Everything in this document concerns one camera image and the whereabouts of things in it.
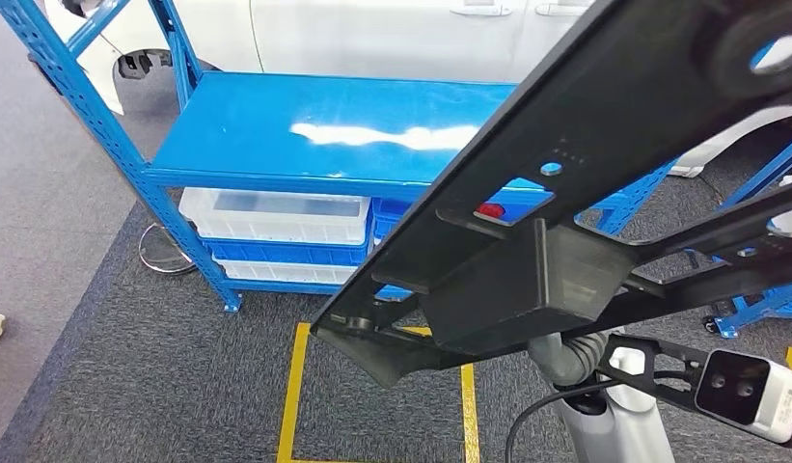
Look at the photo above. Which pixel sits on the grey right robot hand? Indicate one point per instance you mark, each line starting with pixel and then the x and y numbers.
pixel 549 358

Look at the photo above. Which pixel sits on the black plastic plate frame part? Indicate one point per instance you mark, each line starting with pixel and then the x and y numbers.
pixel 593 115

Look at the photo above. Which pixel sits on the red plastic part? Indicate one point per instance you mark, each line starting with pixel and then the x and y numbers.
pixel 490 211

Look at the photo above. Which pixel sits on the blue steel shelf rack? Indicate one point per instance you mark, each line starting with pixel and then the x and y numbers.
pixel 306 108

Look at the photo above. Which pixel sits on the white plastic crate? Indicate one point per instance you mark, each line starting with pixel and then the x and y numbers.
pixel 274 217
pixel 280 273

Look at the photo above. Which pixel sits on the white car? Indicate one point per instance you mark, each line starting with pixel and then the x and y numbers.
pixel 370 32

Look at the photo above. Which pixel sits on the round metal floor base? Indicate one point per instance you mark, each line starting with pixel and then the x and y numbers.
pixel 162 255

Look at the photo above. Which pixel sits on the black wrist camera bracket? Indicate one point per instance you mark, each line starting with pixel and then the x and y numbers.
pixel 657 380

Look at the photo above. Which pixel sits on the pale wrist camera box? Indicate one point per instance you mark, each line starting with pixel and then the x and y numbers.
pixel 747 393

